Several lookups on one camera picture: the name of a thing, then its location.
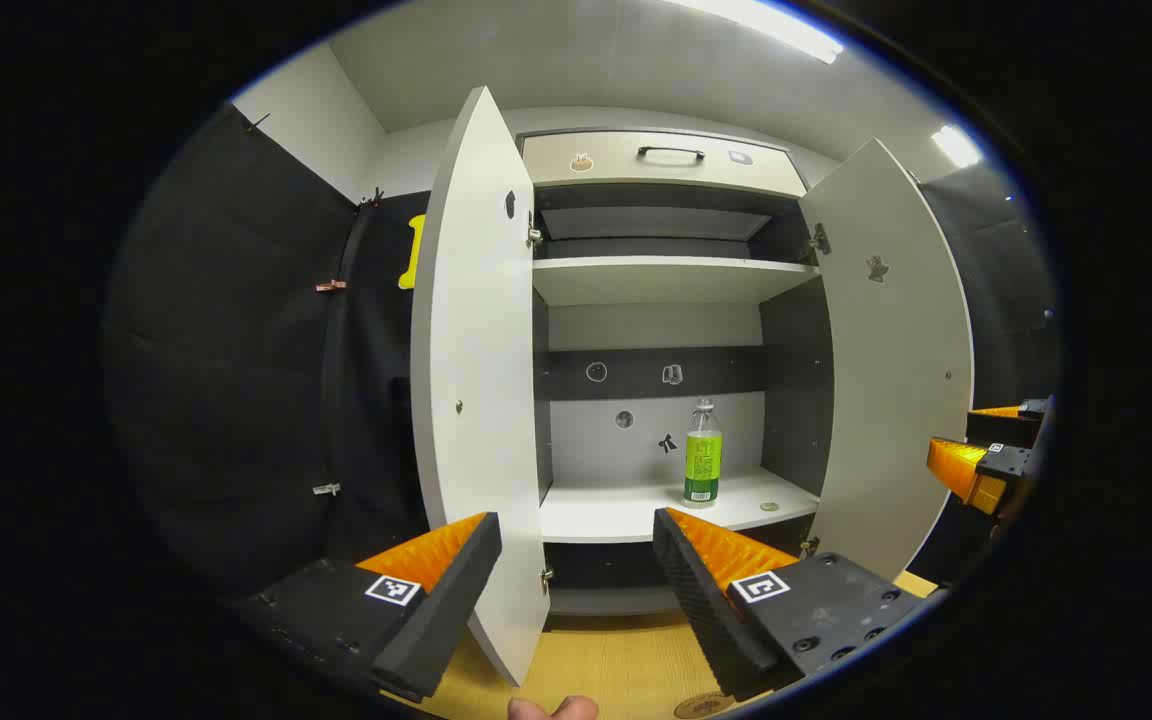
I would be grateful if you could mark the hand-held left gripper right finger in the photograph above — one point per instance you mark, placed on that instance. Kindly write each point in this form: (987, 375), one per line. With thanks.
(706, 610)

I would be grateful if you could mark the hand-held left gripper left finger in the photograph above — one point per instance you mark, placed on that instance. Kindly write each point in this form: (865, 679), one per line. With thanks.
(436, 620)

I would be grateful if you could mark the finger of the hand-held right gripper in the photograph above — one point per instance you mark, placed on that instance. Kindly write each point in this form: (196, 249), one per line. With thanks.
(956, 465)
(1001, 430)

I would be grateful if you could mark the round brown coaster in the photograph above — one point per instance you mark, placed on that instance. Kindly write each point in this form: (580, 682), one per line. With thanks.
(704, 707)

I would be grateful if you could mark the white cabinet door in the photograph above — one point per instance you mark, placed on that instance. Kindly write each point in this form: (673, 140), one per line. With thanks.
(896, 380)
(476, 350)

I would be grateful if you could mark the clear bottle with green label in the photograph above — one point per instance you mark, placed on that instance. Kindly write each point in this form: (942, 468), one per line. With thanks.
(702, 470)

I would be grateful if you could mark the white cabinet drawer front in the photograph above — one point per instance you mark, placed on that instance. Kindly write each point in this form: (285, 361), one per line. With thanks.
(676, 178)

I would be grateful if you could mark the silver clip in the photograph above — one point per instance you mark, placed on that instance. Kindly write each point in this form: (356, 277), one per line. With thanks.
(326, 489)

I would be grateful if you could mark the small ceiling light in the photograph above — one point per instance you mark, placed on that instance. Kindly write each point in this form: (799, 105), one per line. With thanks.
(956, 145)

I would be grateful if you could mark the black backdrop cloth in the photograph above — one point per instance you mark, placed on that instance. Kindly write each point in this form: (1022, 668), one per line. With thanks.
(236, 350)

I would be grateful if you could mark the pink clip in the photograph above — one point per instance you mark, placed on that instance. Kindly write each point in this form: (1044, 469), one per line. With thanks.
(331, 285)

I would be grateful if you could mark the black clip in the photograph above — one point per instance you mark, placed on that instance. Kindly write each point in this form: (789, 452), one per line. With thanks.
(373, 197)
(256, 122)

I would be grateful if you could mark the long ceiling light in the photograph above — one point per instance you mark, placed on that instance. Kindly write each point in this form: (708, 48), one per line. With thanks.
(766, 25)

